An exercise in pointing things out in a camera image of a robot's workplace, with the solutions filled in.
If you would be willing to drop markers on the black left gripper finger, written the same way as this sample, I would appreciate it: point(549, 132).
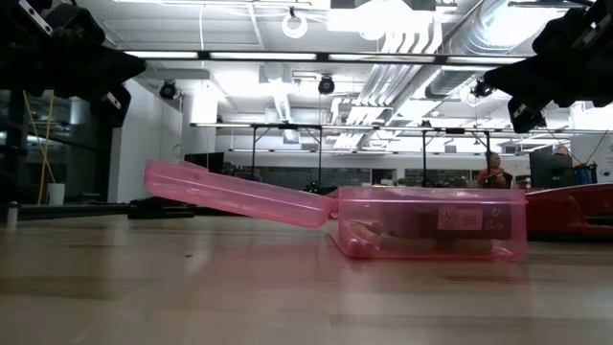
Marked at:
point(105, 69)
point(74, 26)

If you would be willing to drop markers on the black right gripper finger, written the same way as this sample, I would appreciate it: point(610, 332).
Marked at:
point(536, 76)
point(565, 33)

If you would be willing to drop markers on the yellow green crayon box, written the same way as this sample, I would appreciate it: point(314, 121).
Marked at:
point(495, 225)

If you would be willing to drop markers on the pink translucent plastic box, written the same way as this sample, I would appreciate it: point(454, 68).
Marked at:
point(239, 194)

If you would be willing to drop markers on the yellow marker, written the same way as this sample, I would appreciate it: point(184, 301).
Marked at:
point(369, 232)

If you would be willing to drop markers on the black computer monitor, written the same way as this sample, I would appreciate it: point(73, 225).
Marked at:
point(551, 170)

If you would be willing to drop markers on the person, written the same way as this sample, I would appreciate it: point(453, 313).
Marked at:
point(493, 172)

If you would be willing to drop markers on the white bucket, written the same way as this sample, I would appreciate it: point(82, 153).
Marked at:
point(55, 194)

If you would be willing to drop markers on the red marker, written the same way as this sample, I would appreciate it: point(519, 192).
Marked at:
point(565, 211)

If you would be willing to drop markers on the white bottle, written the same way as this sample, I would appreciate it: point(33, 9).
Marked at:
point(12, 213)

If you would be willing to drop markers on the black background rig frame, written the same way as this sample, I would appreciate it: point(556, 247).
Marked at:
point(424, 158)

